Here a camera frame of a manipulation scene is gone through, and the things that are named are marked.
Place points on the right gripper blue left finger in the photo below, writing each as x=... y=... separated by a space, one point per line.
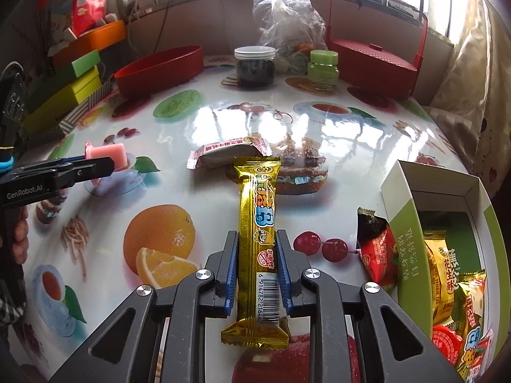
x=220 y=295

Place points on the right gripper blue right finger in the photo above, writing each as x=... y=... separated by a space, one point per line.
x=290 y=266

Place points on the colourful gold snack bar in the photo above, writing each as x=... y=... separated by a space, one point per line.
x=258 y=290

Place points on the left hand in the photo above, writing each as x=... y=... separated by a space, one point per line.
x=19 y=248

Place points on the yellow box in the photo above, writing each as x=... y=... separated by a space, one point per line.
x=48 y=106

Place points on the striped box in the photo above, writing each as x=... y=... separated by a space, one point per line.
x=70 y=121

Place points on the red black snack packet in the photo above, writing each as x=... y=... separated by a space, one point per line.
x=377 y=248

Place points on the pink white wafer packet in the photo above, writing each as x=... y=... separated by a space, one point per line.
x=220 y=154

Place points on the green white cardboard box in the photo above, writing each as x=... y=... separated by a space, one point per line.
x=420 y=197

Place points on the yellow peanut snack packet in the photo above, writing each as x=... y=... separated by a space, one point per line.
x=442 y=275

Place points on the orange box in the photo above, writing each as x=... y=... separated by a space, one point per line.
x=96 y=39

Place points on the small red snack packet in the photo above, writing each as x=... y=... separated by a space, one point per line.
x=448 y=342

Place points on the red round bowl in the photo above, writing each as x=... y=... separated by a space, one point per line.
x=158 y=72

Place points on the green cream jar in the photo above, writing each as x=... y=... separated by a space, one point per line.
x=323 y=67

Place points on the yellow orange snack packet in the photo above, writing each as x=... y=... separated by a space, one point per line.
x=468 y=315

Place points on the dark jar white lid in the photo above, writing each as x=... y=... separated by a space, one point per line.
x=255 y=66

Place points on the beige patterned curtain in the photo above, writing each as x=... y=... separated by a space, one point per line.
x=472 y=104

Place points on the clear plastic bag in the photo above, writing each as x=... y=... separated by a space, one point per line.
x=293 y=28

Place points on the red basket with handle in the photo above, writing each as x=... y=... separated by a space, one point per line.
x=374 y=70

